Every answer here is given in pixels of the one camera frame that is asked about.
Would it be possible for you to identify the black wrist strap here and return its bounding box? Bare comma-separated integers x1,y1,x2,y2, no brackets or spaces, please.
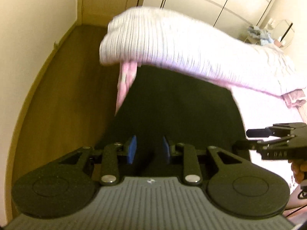
297,184,307,200

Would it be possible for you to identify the pale striped quilt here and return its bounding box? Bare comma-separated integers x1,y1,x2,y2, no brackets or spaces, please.
99,7,307,96

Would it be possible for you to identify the black garment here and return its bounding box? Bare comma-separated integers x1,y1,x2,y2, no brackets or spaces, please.
95,65,251,178

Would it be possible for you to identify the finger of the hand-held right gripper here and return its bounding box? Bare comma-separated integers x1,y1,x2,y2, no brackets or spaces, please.
246,126,274,139
234,138,265,152

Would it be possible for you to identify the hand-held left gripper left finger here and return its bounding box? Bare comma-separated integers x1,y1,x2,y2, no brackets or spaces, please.
51,135,138,186

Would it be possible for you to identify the person's right hand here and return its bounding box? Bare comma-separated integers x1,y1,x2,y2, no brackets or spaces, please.
291,159,307,184

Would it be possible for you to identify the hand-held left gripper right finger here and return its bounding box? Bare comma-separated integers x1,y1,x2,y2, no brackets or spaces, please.
162,136,250,186

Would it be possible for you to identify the cream wardrobe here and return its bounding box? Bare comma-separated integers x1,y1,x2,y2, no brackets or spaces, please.
141,0,282,44

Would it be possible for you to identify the mauve folded cloth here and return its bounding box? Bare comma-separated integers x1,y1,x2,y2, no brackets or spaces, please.
281,90,306,108

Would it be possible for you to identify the person's right forearm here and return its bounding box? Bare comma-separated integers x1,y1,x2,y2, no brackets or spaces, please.
284,193,307,218

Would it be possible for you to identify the wooden door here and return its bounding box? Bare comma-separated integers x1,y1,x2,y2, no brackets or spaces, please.
77,0,144,25

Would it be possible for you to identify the pink floral blanket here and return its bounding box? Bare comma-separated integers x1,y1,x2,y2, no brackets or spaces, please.
115,61,307,197

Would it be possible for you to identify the pale blue cloth pile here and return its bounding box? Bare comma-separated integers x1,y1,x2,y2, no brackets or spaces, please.
247,25,274,45

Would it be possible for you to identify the round mirror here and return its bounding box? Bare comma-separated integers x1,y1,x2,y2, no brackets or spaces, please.
273,19,294,48

